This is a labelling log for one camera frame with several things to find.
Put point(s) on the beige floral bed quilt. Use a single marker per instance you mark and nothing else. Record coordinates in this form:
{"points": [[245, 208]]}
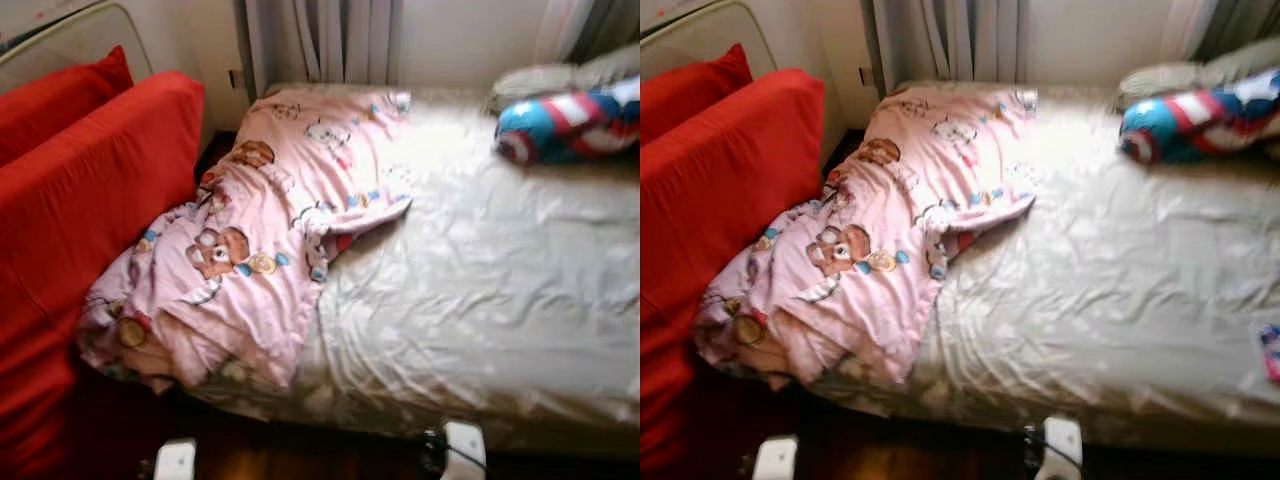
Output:
{"points": [[1120, 280], [500, 280]]}

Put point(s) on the pink cartoon print blanket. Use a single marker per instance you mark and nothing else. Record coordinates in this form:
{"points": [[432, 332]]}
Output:
{"points": [[880, 250], [260, 250]]}

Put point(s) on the small pink blue patterned item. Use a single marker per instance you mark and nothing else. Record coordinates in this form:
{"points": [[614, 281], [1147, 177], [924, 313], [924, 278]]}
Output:
{"points": [[1270, 352]]}

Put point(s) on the blue red striped bolster pillow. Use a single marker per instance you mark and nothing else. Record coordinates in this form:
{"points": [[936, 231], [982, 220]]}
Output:
{"points": [[1190, 120], [560, 125]]}

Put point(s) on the beige floral pillow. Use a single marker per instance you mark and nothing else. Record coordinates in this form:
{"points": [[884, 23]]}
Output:
{"points": [[1165, 78], [540, 80]]}

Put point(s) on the grey white pleated curtain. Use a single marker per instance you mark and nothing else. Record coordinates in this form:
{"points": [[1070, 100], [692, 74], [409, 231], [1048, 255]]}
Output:
{"points": [[960, 38], [1225, 25], [590, 28], [330, 40]]}

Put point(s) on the red sofa cushion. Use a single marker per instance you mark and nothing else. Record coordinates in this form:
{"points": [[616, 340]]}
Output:
{"points": [[55, 105], [690, 95]]}

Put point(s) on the white quilted green-edged mattress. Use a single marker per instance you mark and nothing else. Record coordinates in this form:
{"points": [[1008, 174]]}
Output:
{"points": [[70, 35], [700, 30]]}

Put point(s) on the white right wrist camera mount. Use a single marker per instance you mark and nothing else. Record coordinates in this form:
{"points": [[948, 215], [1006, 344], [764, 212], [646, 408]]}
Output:
{"points": [[465, 450], [1062, 445]]}

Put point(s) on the dark wall socket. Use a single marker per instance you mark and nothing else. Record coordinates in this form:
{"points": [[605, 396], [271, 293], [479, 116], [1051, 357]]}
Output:
{"points": [[866, 77], [236, 78]]}

